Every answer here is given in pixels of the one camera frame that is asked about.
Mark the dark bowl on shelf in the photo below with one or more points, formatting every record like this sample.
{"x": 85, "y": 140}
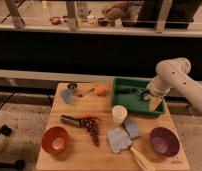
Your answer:
{"x": 103, "y": 22}

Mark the orange fruit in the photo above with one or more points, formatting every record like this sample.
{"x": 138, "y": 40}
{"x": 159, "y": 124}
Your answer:
{"x": 100, "y": 90}

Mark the metal spoon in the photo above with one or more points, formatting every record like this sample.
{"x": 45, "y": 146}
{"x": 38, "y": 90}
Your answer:
{"x": 85, "y": 93}

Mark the small dark metal cup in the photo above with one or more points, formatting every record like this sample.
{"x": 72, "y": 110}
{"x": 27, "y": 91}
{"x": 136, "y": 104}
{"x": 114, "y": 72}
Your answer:
{"x": 72, "y": 86}

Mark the orange bowl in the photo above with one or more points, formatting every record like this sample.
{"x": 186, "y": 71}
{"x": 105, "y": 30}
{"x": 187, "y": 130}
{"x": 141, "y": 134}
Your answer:
{"x": 55, "y": 140}

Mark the bunch of dark grapes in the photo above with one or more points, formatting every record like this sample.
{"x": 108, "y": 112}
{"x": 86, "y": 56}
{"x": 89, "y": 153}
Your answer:
{"x": 92, "y": 128}

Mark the green plastic tray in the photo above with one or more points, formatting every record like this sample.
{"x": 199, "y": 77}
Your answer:
{"x": 132, "y": 101}

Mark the dark metal cylinder tool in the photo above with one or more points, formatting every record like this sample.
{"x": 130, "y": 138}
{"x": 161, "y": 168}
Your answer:
{"x": 70, "y": 121}

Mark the large blue sponge cloth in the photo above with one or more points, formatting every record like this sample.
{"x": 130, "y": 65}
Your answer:
{"x": 118, "y": 140}

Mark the person in background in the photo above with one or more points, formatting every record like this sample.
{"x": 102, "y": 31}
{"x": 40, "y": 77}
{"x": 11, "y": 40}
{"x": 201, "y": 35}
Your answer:
{"x": 144, "y": 13}

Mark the wooden board table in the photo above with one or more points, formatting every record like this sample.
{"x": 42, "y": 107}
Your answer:
{"x": 82, "y": 155}

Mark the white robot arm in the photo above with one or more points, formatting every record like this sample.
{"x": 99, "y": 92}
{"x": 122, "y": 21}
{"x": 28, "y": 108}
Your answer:
{"x": 173, "y": 73}

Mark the purple bowl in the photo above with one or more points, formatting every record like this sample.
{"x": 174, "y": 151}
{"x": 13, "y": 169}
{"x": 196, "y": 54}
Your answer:
{"x": 164, "y": 142}

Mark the white paper cup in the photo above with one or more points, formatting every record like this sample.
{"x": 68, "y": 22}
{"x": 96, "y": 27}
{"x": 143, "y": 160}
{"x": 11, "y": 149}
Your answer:
{"x": 119, "y": 114}

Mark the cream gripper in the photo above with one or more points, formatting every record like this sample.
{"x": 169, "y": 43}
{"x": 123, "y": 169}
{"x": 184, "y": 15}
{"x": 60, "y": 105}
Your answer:
{"x": 154, "y": 102}

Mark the small blue sponge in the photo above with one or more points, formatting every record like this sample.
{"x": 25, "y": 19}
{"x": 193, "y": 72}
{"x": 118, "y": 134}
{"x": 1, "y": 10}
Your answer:
{"x": 131, "y": 128}

